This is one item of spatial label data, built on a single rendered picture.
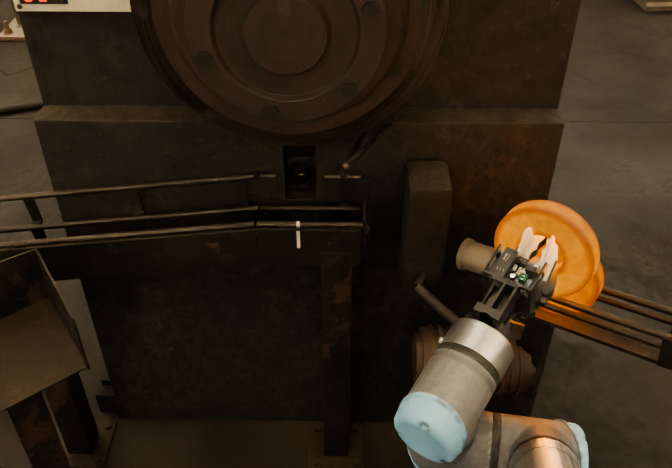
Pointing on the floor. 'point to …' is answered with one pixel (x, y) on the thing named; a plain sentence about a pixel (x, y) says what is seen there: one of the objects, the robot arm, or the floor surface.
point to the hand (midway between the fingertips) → (547, 239)
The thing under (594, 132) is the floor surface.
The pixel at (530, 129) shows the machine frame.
